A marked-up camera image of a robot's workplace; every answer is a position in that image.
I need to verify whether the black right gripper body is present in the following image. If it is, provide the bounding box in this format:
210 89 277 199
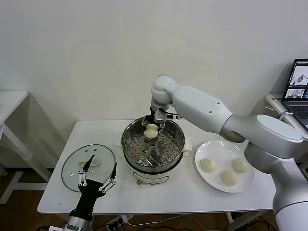
147 104 160 125

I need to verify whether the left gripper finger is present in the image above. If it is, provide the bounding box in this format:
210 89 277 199
77 154 96 188
98 162 118 193

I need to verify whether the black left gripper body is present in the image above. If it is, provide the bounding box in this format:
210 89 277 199
69 179 103 218

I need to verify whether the white steamed baozi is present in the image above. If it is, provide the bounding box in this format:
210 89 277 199
144 124 159 140
220 169 239 187
200 157 217 173
231 158 248 174

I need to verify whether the round glass pot lid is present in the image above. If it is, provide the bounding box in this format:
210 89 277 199
61 143 116 193

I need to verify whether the stainless steel steamer basket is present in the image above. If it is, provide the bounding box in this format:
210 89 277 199
121 116 186 169

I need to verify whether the cream electric cooker base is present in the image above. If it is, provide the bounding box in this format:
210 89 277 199
114 136 193 186

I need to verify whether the white power strip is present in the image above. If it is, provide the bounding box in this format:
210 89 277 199
105 214 133 229

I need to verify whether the white round plate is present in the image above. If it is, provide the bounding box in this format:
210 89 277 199
194 140 256 193

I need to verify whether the white empty side table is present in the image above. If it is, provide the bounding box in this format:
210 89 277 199
0 90 57 205

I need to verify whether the white laptop side table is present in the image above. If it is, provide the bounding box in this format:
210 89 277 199
265 94 308 140

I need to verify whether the grey open laptop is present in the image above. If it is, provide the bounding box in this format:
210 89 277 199
281 58 308 132

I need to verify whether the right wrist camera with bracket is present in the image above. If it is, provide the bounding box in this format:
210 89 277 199
154 109 181 121

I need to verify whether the laptop cable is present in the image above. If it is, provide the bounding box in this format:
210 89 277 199
278 110 294 121

